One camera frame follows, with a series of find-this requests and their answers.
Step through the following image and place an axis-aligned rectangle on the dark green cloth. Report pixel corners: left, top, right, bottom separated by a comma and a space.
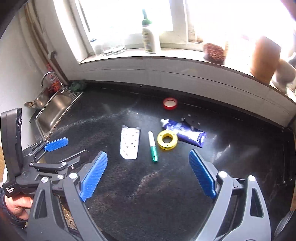
69, 80, 87, 92

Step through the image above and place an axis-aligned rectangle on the green white marker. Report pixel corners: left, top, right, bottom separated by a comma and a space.
148, 131, 159, 163

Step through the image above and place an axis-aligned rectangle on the stainless steel sink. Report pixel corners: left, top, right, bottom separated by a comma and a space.
25, 89, 83, 141

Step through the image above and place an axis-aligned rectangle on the chrome faucet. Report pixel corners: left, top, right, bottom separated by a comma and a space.
40, 71, 64, 89

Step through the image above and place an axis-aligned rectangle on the silver pill blister pack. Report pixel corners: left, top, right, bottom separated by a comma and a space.
120, 125, 140, 160

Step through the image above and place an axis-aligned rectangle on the red dish soap bottle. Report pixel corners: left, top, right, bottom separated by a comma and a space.
46, 73, 62, 94

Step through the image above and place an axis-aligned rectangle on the yellow tape spool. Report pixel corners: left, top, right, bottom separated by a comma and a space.
157, 130, 178, 150

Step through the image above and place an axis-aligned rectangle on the red jar lid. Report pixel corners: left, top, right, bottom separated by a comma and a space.
163, 97, 178, 110

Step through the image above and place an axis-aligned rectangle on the jar of red spice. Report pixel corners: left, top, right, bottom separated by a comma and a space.
203, 43, 228, 65

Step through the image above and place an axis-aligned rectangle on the person's left hand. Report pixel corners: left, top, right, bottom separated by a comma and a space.
4, 195, 33, 220

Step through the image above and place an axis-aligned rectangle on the blue cream tube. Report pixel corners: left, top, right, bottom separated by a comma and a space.
160, 119, 206, 148

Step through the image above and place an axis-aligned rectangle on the white bottle green pump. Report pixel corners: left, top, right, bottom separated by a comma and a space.
142, 9, 161, 54

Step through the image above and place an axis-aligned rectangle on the terracotta utensil holder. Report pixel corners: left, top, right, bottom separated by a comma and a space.
250, 37, 281, 84

